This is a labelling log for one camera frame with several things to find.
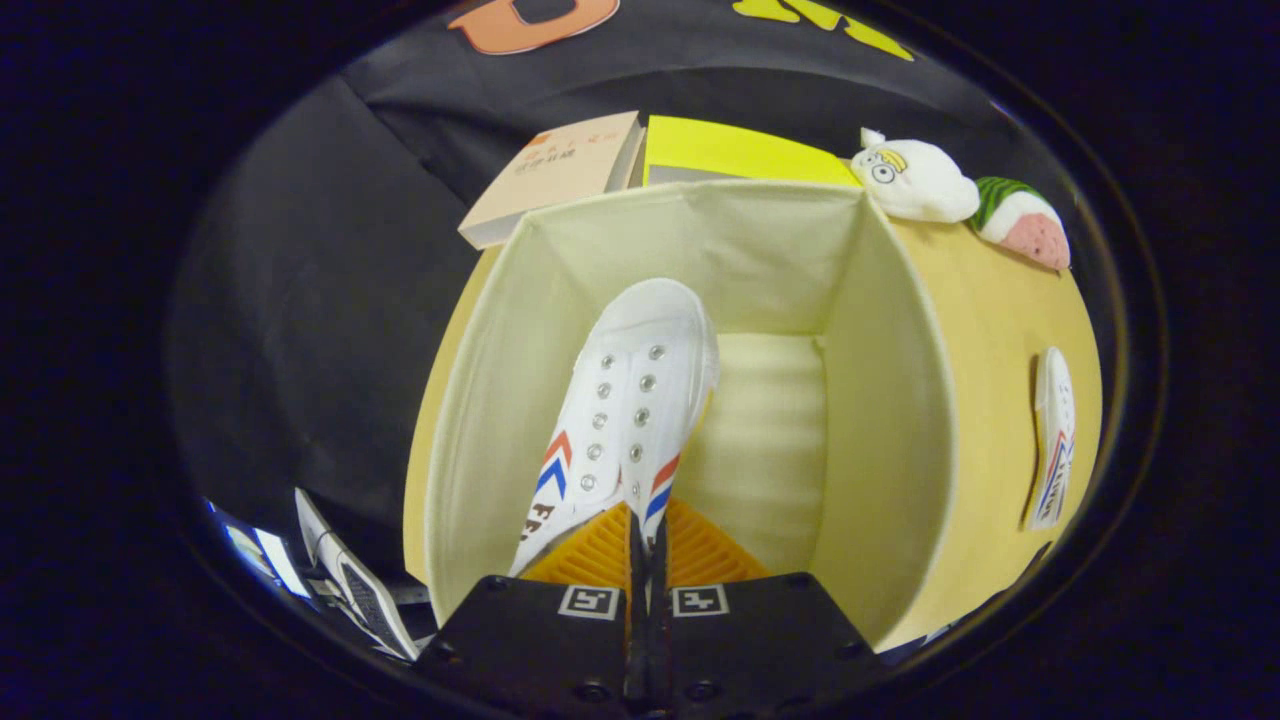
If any white and black device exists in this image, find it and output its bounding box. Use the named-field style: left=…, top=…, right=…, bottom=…
left=295, top=488, right=421, bottom=663

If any yellow book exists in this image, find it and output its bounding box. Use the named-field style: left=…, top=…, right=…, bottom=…
left=640, top=115, right=861, bottom=189

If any white canvas shoe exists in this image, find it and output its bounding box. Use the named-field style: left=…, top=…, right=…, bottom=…
left=1025, top=346, right=1078, bottom=531
left=508, top=278, right=721, bottom=579

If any fabric storage box with lid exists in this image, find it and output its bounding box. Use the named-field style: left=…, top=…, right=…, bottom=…
left=403, top=178, right=959, bottom=651

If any beige book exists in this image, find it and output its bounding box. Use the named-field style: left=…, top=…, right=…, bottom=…
left=458, top=110, right=646, bottom=251

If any computer monitor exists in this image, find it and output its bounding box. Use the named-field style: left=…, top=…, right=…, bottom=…
left=205, top=498, right=311, bottom=601

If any white plush toy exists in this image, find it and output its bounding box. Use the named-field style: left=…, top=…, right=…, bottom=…
left=850, top=127, right=981, bottom=224

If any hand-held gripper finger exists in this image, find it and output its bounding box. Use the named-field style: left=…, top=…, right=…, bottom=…
left=413, top=500, right=647, bottom=719
left=650, top=498, right=881, bottom=719

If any watermelon slice plush toy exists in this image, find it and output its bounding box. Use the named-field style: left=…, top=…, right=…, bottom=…
left=968, top=176, right=1071, bottom=271

